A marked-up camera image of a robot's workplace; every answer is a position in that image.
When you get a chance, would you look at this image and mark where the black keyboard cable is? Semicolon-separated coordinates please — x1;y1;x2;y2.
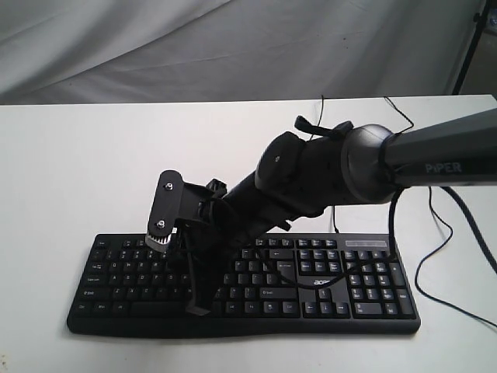
308;94;497;328

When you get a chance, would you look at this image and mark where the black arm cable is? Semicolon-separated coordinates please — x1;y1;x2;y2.
255;114;497;291

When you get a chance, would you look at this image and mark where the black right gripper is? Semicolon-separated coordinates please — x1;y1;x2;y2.
178;182;290;315

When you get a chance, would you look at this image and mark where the black tripod stand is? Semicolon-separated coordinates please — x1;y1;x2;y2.
451;0;492;96

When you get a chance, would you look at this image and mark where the grey backdrop cloth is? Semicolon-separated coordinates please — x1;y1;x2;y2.
1;1;484;104

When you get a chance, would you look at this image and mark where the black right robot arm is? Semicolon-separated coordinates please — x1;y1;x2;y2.
181;110;496;315

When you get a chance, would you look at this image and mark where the black acer keyboard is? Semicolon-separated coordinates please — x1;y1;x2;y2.
67;233;421;339

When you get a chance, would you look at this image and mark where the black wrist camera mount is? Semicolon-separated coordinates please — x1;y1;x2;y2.
145;170;227;253

